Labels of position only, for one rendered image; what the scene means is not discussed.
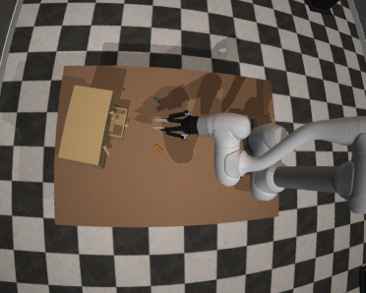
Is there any tan wooden chest of drawers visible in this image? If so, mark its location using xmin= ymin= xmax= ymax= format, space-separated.
xmin=58 ymin=86 xmax=113 ymax=166

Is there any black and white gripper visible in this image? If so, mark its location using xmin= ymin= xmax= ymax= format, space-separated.
xmin=153 ymin=110 xmax=199 ymax=141

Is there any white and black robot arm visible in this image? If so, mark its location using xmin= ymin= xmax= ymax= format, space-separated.
xmin=197 ymin=113 xmax=366 ymax=213

